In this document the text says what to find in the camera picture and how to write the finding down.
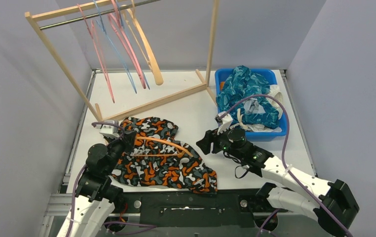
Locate wooden clothes rack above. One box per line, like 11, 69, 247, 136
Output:
24, 0, 220, 145

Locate white shorts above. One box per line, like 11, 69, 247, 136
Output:
233, 84, 283, 132

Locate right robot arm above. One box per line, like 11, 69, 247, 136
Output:
196, 129, 360, 237

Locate orange hanger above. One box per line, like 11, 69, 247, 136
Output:
132, 135, 194, 158

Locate wooden hanger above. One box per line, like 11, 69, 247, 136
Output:
124, 0, 164, 85

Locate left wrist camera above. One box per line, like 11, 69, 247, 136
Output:
99, 120, 120, 139

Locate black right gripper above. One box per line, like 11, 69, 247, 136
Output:
197, 122, 243, 159

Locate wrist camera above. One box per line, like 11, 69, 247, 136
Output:
99, 120, 120, 139
215, 111, 233, 134

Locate light blue hanger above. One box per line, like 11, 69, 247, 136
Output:
118, 1, 150, 89
93, 0, 137, 94

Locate orange camouflage shorts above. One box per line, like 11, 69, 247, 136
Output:
112, 117, 217, 195

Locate dark blue leaf print shorts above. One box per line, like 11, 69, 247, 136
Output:
215, 65, 277, 123

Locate thick pink hanger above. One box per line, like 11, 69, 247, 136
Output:
108, 0, 148, 89

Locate blue plastic bin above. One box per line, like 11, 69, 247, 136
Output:
215, 66, 288, 141

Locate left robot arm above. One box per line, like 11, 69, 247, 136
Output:
57, 130, 136, 237

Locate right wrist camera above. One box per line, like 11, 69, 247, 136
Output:
215, 111, 233, 134

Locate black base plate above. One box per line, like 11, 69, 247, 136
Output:
110, 189, 274, 228

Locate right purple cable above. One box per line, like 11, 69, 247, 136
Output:
217, 94, 354, 237

